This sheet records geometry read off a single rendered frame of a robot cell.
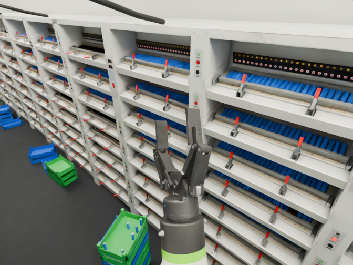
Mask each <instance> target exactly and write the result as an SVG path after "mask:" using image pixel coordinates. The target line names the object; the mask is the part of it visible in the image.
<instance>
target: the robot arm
mask: <svg viewBox="0 0 353 265"><path fill-rule="evenodd" d="M185 115H186V130H187V139H188V145H191V148H190V151H189V153H188V156H187V158H186V161H185V163H184V166H183V168H182V170H181V171H180V170H177V169H176V168H175V166H174V164H173V162H172V160H171V158H170V156H169V154H168V152H167V150H166V149H168V148H169V145H168V128H167V121H163V120H156V121H155V135H156V145H157V148H156V149H153V157H154V161H155V165H156V168H157V171H158V175H159V179H160V187H161V190H165V189H167V190H168V196H167V197H164V198H163V215H164V216H163V217H162V218H161V219H160V232H159V233H158V235H159V236H161V251H162V263H161V265H208V263H207V257H206V246H205V232H204V224H206V223H207V220H206V219H204V218H203V216H202V215H201V214H199V203H198V197H197V196H201V195H203V194H204V181H205V176H206V172H207V167H208V164H209V160H210V155H211V151H212V148H211V146H208V144H207V143H203V139H202V128H201V118H200V109H195V108H187V109H185ZM203 153H205V154H204V155H203Z"/></svg>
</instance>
